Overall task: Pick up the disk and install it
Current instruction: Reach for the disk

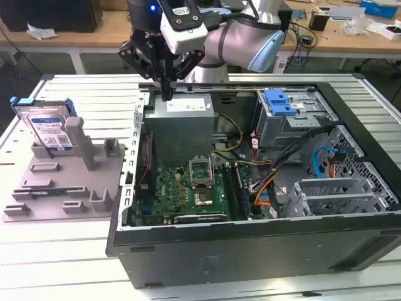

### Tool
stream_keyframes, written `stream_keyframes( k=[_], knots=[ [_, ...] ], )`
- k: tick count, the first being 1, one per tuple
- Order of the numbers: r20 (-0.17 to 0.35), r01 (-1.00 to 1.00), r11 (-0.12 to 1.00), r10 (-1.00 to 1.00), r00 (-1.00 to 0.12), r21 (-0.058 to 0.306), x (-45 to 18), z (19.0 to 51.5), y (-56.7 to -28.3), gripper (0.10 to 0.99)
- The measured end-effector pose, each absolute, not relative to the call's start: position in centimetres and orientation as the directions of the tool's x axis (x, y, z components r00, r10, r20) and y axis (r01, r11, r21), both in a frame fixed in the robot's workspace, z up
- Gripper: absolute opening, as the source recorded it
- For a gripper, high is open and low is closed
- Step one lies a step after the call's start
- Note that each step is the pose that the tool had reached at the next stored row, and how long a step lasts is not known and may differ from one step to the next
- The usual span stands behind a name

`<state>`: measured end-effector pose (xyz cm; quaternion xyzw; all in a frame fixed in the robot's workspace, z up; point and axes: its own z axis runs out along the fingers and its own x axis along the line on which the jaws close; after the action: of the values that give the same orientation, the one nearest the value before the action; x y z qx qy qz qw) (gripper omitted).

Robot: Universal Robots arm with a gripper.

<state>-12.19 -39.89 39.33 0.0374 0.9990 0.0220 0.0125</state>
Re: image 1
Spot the black open PC case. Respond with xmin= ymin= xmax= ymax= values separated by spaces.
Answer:
xmin=105 ymin=82 xmax=401 ymax=291

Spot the grey plastic parts rack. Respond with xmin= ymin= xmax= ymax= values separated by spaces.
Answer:
xmin=1 ymin=116 xmax=128 ymax=223

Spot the small brown box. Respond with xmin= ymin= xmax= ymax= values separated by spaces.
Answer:
xmin=308 ymin=14 xmax=330 ymax=31

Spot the dark RAM stick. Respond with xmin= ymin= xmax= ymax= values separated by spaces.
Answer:
xmin=29 ymin=187 xmax=68 ymax=197

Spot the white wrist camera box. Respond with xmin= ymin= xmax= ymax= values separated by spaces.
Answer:
xmin=160 ymin=0 xmax=210 ymax=55

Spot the wooden desk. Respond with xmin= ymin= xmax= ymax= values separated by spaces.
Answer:
xmin=0 ymin=0 xmax=401 ymax=75

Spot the blue data wire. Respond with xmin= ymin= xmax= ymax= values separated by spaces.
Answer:
xmin=312 ymin=145 xmax=338 ymax=180

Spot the black computer tower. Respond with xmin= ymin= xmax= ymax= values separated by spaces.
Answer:
xmin=0 ymin=0 xmax=103 ymax=34

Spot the grey power supply unit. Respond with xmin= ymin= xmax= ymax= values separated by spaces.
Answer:
xmin=143 ymin=93 xmax=217 ymax=169

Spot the black cable bundle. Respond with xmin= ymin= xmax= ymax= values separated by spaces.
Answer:
xmin=250 ymin=124 xmax=333 ymax=192

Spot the blue cardboard box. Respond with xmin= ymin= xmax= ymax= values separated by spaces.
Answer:
xmin=360 ymin=0 xmax=401 ymax=18

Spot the crumpled white paper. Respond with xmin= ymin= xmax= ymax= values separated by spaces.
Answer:
xmin=26 ymin=21 xmax=59 ymax=41

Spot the clear plastic bag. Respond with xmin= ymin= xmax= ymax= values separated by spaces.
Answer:
xmin=341 ymin=17 xmax=369 ymax=35

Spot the black RAM slot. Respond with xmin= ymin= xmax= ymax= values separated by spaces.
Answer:
xmin=233 ymin=162 xmax=247 ymax=221
xmin=227 ymin=162 xmax=242 ymax=221
xmin=222 ymin=162 xmax=238 ymax=221
xmin=237 ymin=162 xmax=253 ymax=221

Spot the grey metal drive cage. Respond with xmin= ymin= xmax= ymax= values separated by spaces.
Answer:
xmin=255 ymin=89 xmax=339 ymax=151

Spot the yellow black power cable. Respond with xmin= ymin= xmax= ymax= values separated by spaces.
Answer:
xmin=216 ymin=113 xmax=244 ymax=154

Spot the CPU socket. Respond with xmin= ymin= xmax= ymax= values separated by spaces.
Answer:
xmin=192 ymin=184 xmax=217 ymax=208

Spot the black camera cable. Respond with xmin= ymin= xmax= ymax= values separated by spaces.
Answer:
xmin=200 ymin=0 xmax=261 ymax=32

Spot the black graphics card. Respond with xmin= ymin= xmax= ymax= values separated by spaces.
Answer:
xmin=174 ymin=213 xmax=229 ymax=224

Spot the metal socket cover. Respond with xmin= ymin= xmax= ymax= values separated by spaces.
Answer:
xmin=187 ymin=155 xmax=214 ymax=189

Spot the orange red yellow power wire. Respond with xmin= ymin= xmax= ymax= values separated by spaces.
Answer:
xmin=253 ymin=149 xmax=338 ymax=208

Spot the hard disk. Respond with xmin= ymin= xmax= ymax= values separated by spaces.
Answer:
xmin=9 ymin=96 xmax=76 ymax=153

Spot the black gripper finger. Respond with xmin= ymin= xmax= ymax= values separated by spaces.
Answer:
xmin=117 ymin=40 xmax=167 ymax=102
xmin=165 ymin=50 xmax=206 ymax=102

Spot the blue plastic drive latch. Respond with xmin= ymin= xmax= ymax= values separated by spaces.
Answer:
xmin=264 ymin=90 xmax=297 ymax=116

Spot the green Dell motherboard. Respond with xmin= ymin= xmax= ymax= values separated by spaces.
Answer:
xmin=130 ymin=156 xmax=273 ymax=225

